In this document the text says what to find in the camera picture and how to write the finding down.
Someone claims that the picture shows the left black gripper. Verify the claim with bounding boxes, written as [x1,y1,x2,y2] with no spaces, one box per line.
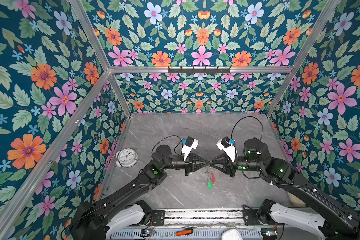
[161,152,211,177]

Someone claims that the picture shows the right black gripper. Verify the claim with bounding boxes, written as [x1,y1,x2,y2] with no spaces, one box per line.
[210,151,263,178]

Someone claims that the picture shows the metal keyring disc red grip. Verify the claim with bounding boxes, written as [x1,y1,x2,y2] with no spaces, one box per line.
[207,167,216,185]

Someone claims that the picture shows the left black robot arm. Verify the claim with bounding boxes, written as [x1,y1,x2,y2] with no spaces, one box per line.
[68,145,211,240]

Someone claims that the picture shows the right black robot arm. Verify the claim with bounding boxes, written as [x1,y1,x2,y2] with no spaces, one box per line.
[213,137,360,240]

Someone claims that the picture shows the white device front edge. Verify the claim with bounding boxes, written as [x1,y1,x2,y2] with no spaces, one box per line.
[221,229,243,240]

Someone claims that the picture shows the white alarm clock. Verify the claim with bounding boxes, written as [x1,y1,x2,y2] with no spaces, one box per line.
[116,148,138,168]

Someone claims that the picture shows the beige sponge block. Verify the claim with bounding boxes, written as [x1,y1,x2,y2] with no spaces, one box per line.
[288,193,306,207]

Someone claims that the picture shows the right small circuit board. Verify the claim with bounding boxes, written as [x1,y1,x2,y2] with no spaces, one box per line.
[261,230,278,240]

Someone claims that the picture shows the small circuit board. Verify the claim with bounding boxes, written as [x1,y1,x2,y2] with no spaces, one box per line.
[140,230,156,238]
[261,230,278,240]

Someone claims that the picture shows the left small circuit board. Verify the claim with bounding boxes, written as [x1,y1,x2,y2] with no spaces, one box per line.
[140,230,156,238]

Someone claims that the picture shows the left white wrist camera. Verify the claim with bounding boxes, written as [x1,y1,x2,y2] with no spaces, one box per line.
[182,137,199,161]

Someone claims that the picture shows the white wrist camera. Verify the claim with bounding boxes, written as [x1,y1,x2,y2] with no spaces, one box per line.
[217,137,237,162]
[182,137,199,161]

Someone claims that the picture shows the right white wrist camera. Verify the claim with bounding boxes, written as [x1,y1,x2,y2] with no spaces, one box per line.
[217,137,237,162]

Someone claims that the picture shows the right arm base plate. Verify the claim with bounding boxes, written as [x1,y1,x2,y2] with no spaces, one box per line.
[242,205,268,226]

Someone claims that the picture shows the aluminium front rail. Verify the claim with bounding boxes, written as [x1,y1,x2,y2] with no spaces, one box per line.
[101,208,328,229]

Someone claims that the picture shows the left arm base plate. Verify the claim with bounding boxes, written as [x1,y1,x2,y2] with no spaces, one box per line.
[143,210,166,227]

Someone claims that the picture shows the orange handled screwdriver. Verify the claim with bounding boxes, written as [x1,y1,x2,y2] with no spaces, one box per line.
[175,228,194,237]

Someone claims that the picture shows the black wall hook rack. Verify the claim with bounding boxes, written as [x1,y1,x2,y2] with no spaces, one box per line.
[167,66,231,74]

